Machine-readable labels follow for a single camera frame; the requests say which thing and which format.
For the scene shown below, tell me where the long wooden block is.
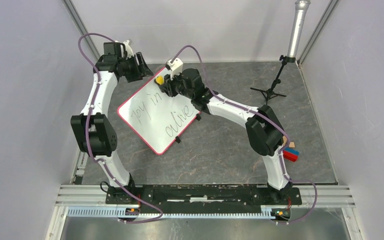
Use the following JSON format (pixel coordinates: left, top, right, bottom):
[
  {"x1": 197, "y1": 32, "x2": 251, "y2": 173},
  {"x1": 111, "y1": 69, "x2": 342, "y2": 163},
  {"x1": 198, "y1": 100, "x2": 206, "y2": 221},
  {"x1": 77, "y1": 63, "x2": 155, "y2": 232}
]
[{"x1": 282, "y1": 136, "x2": 288, "y2": 146}]

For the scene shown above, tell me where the red block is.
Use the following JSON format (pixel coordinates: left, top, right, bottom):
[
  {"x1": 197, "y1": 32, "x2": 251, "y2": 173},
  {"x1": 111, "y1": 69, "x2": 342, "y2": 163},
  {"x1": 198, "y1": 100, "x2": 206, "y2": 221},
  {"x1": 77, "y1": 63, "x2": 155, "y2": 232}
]
[{"x1": 283, "y1": 151, "x2": 299, "y2": 162}]

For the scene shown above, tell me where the aluminium corner profile left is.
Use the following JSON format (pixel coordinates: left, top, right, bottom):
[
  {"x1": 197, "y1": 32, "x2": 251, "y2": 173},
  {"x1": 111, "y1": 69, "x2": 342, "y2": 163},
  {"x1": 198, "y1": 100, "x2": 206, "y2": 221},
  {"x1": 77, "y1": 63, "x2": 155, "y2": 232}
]
[{"x1": 62, "y1": 0, "x2": 100, "y2": 67}]

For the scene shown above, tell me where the aluminium corner profile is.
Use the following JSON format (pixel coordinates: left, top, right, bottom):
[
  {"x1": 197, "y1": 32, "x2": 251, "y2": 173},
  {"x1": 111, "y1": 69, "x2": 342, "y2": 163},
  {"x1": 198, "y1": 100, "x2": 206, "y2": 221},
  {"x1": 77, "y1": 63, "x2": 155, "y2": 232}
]
[
  {"x1": 296, "y1": 0, "x2": 340, "y2": 68},
  {"x1": 62, "y1": 0, "x2": 100, "y2": 67}
]

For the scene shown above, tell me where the aluminium corner profile right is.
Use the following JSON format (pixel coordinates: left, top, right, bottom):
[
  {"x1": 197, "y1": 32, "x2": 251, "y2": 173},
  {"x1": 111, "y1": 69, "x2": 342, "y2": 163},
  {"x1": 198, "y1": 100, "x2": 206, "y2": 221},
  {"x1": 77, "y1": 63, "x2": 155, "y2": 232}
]
[{"x1": 296, "y1": 0, "x2": 340, "y2": 68}]

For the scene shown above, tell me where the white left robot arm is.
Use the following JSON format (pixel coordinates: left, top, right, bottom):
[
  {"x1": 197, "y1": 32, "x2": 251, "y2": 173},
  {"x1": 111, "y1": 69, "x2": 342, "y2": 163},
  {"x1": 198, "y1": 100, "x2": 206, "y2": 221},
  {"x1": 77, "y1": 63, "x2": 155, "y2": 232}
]
[{"x1": 70, "y1": 52, "x2": 153, "y2": 204}]

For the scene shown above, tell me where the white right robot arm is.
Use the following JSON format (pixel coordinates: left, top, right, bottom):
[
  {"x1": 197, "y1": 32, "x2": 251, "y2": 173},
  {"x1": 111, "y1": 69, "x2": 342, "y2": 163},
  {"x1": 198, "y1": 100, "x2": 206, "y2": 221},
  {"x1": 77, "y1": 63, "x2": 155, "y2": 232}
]
[{"x1": 155, "y1": 68, "x2": 293, "y2": 204}]

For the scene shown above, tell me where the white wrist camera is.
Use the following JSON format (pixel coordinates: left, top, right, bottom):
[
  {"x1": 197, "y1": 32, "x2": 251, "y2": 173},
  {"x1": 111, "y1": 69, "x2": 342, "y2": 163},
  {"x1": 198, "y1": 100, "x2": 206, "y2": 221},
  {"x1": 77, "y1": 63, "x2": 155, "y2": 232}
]
[
  {"x1": 121, "y1": 39, "x2": 134, "y2": 59},
  {"x1": 165, "y1": 58, "x2": 184, "y2": 79}
]

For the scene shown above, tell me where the grey cable duct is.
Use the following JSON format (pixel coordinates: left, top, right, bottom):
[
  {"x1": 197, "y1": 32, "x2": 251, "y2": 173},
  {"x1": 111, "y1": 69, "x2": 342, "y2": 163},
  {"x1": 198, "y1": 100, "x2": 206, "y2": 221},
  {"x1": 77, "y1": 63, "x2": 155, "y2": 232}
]
[{"x1": 66, "y1": 206, "x2": 275, "y2": 220}]

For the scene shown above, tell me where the black tripod stand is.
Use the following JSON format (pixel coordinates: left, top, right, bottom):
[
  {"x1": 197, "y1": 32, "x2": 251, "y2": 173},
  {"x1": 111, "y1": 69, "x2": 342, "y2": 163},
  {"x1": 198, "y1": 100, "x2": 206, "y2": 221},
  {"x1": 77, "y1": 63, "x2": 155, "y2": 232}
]
[{"x1": 250, "y1": 55, "x2": 296, "y2": 105}]

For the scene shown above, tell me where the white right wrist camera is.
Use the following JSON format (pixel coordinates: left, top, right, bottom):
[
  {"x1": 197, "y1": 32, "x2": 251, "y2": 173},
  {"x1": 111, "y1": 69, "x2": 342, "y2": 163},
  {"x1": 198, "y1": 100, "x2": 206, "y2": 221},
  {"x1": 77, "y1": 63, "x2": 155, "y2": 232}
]
[{"x1": 165, "y1": 58, "x2": 184, "y2": 79}]

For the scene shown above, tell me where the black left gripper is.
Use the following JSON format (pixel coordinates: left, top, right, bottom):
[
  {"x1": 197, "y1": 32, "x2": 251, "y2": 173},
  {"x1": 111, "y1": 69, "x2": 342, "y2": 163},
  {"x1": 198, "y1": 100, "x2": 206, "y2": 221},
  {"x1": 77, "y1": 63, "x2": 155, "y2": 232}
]
[{"x1": 118, "y1": 52, "x2": 153, "y2": 83}]

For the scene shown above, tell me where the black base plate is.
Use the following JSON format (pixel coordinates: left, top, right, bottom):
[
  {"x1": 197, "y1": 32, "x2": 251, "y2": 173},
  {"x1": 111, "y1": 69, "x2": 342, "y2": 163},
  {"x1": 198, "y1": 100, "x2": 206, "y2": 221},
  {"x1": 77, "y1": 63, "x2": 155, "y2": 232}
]
[{"x1": 105, "y1": 184, "x2": 303, "y2": 214}]

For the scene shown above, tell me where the blue block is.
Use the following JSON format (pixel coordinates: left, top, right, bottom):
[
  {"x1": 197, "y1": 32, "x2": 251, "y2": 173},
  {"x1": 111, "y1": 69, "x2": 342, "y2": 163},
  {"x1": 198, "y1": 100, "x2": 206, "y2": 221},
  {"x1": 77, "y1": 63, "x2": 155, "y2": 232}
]
[{"x1": 283, "y1": 147, "x2": 300, "y2": 156}]

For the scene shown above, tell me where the yellow bone-shaped eraser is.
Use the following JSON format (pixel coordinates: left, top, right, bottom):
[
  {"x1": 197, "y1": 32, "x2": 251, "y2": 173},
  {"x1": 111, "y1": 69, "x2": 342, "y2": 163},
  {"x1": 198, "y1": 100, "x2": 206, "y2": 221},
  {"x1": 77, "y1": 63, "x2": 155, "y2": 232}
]
[{"x1": 154, "y1": 75, "x2": 165, "y2": 86}]

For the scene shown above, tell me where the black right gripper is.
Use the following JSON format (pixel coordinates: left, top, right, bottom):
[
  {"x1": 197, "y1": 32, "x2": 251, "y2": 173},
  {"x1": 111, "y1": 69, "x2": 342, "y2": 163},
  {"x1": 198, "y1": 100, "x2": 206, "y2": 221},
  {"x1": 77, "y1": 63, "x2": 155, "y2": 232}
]
[{"x1": 159, "y1": 69, "x2": 194, "y2": 101}]

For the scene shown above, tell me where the pink framed whiteboard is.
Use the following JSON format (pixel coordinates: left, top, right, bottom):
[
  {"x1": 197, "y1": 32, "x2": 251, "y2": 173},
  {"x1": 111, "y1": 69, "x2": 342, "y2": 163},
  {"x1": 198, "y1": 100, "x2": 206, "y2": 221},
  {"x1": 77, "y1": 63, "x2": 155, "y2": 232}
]
[{"x1": 117, "y1": 68, "x2": 200, "y2": 155}]

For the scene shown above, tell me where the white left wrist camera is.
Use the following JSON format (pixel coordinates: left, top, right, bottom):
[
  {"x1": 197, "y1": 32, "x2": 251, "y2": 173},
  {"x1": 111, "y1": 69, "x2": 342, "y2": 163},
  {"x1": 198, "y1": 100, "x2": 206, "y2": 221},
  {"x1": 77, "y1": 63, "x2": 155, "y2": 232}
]
[{"x1": 121, "y1": 39, "x2": 134, "y2": 59}]

